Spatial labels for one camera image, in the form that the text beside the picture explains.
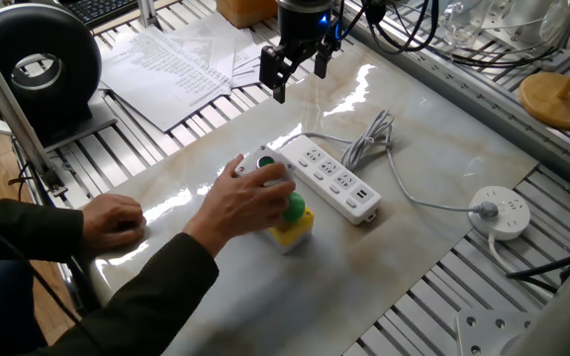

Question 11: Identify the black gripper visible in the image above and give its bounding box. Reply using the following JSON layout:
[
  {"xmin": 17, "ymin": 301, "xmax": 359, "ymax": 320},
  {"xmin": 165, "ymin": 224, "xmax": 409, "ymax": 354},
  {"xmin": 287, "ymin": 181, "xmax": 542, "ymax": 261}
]
[{"xmin": 258, "ymin": 0, "xmax": 342, "ymax": 105}]

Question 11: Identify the grey box green button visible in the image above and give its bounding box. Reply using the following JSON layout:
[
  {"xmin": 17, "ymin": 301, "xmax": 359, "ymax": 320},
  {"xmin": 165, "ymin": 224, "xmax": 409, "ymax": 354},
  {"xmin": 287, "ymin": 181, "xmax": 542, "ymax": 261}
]
[{"xmin": 234, "ymin": 144, "xmax": 296, "ymax": 189}]

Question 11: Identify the white power strip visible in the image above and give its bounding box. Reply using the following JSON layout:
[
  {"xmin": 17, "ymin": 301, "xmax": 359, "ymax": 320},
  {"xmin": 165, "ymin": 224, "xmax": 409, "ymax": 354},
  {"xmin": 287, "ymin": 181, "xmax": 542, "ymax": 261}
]
[{"xmin": 278, "ymin": 133, "xmax": 383, "ymax": 226}]

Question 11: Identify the yellow box green mushroom button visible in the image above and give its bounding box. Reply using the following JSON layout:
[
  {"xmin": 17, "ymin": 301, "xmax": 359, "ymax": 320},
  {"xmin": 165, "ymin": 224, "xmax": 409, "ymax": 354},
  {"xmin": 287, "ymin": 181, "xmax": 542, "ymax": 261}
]
[{"xmin": 263, "ymin": 191, "xmax": 316, "ymax": 256}]

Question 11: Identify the right forearm dark sleeve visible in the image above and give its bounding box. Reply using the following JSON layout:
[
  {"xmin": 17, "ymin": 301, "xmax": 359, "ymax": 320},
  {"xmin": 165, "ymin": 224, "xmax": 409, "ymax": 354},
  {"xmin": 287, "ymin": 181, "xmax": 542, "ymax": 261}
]
[{"xmin": 30, "ymin": 231, "xmax": 221, "ymax": 356}]

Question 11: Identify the left forearm dark sleeve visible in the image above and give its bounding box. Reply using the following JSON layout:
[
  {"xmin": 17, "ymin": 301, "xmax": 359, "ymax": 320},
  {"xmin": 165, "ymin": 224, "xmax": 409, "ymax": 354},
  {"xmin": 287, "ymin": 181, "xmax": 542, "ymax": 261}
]
[{"xmin": 0, "ymin": 195, "xmax": 84, "ymax": 263}]

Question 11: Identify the person's right hand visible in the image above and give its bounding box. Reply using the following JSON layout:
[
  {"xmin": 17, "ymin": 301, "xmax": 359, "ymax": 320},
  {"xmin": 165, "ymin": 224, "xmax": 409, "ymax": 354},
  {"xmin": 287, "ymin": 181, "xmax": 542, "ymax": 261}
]
[{"xmin": 183, "ymin": 153, "xmax": 297, "ymax": 258}]

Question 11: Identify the person's left hand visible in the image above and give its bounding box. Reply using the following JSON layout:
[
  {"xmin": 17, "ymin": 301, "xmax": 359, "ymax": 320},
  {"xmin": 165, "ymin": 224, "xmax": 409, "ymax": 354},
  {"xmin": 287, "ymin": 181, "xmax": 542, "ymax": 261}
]
[{"xmin": 80, "ymin": 193, "xmax": 146, "ymax": 250}]

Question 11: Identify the white paper sheet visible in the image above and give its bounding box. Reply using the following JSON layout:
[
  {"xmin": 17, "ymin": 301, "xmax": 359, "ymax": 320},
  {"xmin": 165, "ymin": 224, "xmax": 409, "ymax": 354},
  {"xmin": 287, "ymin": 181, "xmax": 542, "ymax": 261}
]
[{"xmin": 230, "ymin": 46, "xmax": 269, "ymax": 90}]

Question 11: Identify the wooden box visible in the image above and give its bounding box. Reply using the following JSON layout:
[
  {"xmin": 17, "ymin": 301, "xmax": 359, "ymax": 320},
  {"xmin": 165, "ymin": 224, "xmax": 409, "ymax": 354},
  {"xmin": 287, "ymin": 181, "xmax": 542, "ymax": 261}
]
[{"xmin": 215, "ymin": 0, "xmax": 280, "ymax": 30}]

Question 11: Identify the large printed paper sheet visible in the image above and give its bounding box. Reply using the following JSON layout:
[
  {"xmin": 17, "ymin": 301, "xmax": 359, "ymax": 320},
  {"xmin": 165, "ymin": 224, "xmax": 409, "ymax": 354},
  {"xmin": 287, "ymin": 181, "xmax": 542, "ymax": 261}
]
[{"xmin": 99, "ymin": 30, "xmax": 233, "ymax": 134}]

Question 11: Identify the clear glass cup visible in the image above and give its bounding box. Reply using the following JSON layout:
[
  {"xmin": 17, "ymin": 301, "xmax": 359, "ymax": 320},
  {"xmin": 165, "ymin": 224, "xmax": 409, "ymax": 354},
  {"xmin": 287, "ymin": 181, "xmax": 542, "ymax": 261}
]
[{"xmin": 437, "ymin": 0, "xmax": 493, "ymax": 49}]

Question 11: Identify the black keyboard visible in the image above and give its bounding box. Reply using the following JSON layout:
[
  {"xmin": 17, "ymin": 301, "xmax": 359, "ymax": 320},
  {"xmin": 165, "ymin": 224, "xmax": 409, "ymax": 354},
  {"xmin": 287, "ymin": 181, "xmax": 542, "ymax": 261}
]
[{"xmin": 59, "ymin": 0, "xmax": 141, "ymax": 29}]

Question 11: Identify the marble pattern board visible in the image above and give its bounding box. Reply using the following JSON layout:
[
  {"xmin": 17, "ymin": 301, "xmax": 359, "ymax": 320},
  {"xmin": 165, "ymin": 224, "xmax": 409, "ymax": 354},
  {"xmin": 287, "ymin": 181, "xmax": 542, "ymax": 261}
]
[{"xmin": 86, "ymin": 42, "xmax": 538, "ymax": 356}]

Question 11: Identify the wooden round stand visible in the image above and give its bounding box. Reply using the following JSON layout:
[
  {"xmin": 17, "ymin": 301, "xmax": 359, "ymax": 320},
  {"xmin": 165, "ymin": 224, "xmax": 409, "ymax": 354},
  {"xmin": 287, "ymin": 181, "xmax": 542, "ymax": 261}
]
[{"xmin": 519, "ymin": 29, "xmax": 570, "ymax": 132}]

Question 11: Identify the round white socket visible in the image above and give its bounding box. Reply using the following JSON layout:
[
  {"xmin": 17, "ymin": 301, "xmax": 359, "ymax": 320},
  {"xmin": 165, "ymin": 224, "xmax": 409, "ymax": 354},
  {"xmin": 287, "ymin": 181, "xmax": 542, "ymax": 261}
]
[{"xmin": 467, "ymin": 185, "xmax": 532, "ymax": 242}]

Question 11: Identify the black gripper cable bundle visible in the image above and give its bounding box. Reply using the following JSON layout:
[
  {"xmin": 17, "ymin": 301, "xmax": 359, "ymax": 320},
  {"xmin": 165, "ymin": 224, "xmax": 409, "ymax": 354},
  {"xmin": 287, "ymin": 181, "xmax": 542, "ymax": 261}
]
[{"xmin": 336, "ymin": 0, "xmax": 440, "ymax": 55}]

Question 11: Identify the grey power strip cable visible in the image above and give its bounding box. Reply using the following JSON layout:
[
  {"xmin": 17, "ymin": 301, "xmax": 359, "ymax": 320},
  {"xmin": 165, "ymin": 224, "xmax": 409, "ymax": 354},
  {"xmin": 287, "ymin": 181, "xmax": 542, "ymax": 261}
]
[{"xmin": 278, "ymin": 109, "xmax": 500, "ymax": 220}]

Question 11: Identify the silver metal post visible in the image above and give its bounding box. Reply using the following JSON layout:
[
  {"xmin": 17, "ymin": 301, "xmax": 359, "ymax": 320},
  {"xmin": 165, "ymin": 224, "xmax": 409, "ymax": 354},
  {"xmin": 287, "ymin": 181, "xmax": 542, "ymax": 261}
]
[{"xmin": 136, "ymin": 0, "xmax": 162, "ymax": 31}]

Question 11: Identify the long black cable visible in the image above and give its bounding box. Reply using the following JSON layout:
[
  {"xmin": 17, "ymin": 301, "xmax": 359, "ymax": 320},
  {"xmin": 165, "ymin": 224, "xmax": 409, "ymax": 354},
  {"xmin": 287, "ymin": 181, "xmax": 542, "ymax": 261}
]
[{"xmin": 432, "ymin": 44, "xmax": 563, "ymax": 69}]

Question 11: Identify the grey device base plate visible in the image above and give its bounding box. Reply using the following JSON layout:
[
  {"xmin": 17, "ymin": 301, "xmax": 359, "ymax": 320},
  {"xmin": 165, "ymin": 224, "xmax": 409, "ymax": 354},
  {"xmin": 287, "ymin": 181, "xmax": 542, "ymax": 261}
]
[{"xmin": 0, "ymin": 91, "xmax": 119, "ymax": 152}]

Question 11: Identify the black ring shaped device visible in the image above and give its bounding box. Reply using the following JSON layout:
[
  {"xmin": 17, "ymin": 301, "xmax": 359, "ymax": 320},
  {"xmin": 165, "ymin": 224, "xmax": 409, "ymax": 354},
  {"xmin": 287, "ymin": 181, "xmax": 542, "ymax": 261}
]
[{"xmin": 0, "ymin": 2, "xmax": 103, "ymax": 134}]

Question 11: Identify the white socket cable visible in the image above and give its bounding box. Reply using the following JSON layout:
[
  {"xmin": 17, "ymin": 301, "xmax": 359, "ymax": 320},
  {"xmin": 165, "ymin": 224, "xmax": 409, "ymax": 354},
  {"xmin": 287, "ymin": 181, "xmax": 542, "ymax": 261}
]
[{"xmin": 486, "ymin": 231, "xmax": 556, "ymax": 301}]

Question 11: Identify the aluminium frame profile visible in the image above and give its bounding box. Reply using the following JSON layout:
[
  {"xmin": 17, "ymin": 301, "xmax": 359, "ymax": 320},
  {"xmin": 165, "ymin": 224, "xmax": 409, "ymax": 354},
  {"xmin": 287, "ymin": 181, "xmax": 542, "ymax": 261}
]
[{"xmin": 0, "ymin": 19, "xmax": 67, "ymax": 197}]

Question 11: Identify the thick black cable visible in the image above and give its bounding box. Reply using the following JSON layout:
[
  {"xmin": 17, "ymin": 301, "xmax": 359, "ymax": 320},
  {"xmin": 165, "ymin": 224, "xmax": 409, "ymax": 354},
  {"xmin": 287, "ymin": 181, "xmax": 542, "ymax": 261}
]
[{"xmin": 505, "ymin": 252, "xmax": 570, "ymax": 296}]

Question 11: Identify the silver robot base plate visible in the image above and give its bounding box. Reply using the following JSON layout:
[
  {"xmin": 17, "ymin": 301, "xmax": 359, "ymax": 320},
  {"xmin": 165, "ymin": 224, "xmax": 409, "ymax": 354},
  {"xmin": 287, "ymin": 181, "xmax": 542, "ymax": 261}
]
[{"xmin": 455, "ymin": 309, "xmax": 538, "ymax": 356}]

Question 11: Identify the thin black cable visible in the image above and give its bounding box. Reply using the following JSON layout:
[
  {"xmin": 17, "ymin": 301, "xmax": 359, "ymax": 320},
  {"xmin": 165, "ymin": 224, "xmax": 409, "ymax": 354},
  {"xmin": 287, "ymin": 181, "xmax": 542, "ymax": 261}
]
[{"xmin": 0, "ymin": 197, "xmax": 103, "ymax": 356}]

